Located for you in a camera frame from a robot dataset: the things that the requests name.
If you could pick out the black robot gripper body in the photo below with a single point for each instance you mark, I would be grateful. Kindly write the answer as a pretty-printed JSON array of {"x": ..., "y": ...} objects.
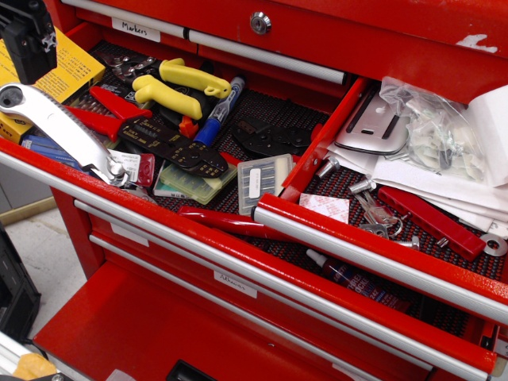
[{"x": 30, "y": 38}]

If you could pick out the silver box cutter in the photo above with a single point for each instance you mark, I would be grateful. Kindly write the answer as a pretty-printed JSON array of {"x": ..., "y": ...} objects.
[{"x": 64, "y": 128}]

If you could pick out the yellow tap wrench box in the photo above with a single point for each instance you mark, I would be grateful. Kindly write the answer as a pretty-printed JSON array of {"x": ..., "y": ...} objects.
[{"x": 76, "y": 71}]

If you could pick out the large red open drawer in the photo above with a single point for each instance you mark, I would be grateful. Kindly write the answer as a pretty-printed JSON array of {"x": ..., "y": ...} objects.
[{"x": 151, "y": 299}]

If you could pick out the small red open drawer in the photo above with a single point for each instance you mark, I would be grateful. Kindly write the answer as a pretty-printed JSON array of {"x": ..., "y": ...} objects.
[{"x": 446, "y": 282}]

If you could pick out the markers label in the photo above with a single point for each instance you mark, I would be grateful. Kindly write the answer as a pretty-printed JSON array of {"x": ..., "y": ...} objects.
[{"x": 135, "y": 29}]

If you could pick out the blue drill bit package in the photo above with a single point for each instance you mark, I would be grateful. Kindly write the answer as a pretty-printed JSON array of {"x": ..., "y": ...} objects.
[{"x": 48, "y": 148}]

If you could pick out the red plastic tube case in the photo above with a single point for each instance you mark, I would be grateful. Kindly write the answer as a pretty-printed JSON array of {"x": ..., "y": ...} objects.
[{"x": 140, "y": 167}]

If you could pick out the blue marker pen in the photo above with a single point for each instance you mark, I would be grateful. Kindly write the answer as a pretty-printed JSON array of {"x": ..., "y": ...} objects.
[{"x": 221, "y": 111}]

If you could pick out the chrome cabinet lock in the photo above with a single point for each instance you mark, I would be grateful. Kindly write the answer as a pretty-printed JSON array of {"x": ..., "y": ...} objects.
[{"x": 260, "y": 23}]

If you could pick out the green clear plastic case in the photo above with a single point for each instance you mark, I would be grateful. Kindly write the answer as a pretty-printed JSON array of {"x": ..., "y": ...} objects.
[{"x": 176, "y": 183}]

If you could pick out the black crimping die tool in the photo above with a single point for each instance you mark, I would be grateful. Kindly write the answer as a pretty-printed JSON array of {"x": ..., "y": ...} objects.
[{"x": 261, "y": 139}]

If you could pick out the black plastic crate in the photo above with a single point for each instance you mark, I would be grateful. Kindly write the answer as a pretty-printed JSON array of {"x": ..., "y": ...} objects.
[{"x": 20, "y": 300}]

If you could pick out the clear drill bit case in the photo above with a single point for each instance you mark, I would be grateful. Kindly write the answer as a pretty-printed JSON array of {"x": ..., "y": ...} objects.
[{"x": 258, "y": 177}]

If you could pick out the red tool cabinet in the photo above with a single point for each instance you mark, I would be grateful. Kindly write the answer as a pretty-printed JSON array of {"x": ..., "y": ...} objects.
[{"x": 460, "y": 53}]

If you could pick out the adhesives label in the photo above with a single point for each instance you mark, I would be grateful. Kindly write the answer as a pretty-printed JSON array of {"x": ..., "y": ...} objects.
[{"x": 235, "y": 284}]

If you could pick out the silver bolt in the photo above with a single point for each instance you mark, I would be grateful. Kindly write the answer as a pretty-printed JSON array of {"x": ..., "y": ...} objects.
[
  {"x": 329, "y": 166},
  {"x": 365, "y": 185}
]

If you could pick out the white red patterned packet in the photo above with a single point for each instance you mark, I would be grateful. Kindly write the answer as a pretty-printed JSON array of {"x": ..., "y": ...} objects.
[{"x": 335, "y": 208}]

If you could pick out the threadlocker bottle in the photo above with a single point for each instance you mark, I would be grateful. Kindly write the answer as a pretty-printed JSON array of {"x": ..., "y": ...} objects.
[{"x": 355, "y": 280}]

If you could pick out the clear plastic hardware bag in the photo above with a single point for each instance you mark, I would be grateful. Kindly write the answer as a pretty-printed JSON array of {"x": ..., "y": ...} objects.
[{"x": 440, "y": 137}]

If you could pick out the white paper stack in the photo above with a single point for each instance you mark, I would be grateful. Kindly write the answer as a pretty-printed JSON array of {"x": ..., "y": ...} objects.
[{"x": 480, "y": 204}]

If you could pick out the red flat bar tool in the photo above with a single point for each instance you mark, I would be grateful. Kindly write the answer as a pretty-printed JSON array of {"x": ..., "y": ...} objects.
[{"x": 434, "y": 222}]

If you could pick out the silver washer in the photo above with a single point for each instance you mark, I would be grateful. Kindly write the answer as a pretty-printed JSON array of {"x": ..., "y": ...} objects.
[{"x": 494, "y": 245}]

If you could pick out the yellow handled pliers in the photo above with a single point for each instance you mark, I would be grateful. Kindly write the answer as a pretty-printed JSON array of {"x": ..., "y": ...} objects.
[{"x": 169, "y": 83}]

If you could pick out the red handled wire crimper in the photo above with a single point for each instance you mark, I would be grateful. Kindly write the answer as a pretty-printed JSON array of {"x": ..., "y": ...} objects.
[{"x": 136, "y": 125}]

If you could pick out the red handle tool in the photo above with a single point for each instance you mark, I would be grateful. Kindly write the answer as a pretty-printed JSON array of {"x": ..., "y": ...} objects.
[{"x": 231, "y": 223}]

